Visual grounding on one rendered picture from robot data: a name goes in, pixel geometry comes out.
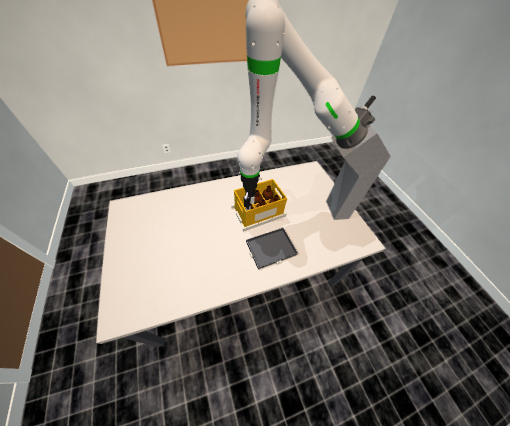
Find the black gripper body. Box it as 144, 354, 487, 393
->
243, 183, 257, 195

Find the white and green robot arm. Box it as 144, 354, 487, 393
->
237, 0, 376, 185

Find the yellow divided crate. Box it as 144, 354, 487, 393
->
234, 181, 284, 227

